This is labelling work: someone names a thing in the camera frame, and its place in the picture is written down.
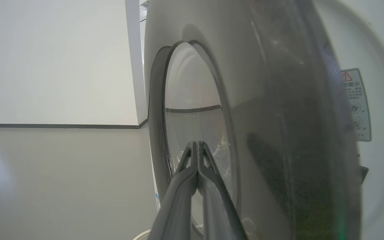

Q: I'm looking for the black round glass washer door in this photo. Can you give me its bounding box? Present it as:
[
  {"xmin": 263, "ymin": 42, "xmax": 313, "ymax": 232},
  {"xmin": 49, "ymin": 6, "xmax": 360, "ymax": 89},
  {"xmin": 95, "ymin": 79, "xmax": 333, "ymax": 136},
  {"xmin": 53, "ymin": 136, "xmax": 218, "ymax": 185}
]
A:
[{"xmin": 144, "ymin": 0, "xmax": 362, "ymax": 240}]

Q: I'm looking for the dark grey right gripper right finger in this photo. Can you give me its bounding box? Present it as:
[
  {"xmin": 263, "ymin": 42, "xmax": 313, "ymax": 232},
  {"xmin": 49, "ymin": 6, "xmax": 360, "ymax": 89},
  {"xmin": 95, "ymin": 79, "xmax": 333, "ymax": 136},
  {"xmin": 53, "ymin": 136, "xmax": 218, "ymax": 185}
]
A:
[{"xmin": 197, "ymin": 142, "xmax": 247, "ymax": 240}]

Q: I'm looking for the cream perforated laundry basket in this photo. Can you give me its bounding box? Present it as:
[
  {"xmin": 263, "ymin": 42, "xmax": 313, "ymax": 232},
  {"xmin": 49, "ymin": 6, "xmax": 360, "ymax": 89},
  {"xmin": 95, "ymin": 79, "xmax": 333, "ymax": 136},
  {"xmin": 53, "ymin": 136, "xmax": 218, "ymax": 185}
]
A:
[{"xmin": 133, "ymin": 229, "xmax": 152, "ymax": 240}]

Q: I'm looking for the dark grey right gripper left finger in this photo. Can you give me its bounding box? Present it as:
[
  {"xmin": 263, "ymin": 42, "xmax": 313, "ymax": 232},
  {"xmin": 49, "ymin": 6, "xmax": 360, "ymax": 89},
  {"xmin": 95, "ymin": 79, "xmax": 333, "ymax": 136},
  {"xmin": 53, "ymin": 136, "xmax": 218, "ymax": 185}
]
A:
[{"xmin": 147, "ymin": 142, "xmax": 199, "ymax": 240}]

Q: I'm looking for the grey warning label sticker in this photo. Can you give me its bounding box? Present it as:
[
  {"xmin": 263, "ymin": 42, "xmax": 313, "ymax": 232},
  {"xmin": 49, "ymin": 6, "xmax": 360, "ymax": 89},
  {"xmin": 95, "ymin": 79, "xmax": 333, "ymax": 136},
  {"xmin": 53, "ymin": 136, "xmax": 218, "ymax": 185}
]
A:
[{"xmin": 340, "ymin": 68, "xmax": 372, "ymax": 142}]

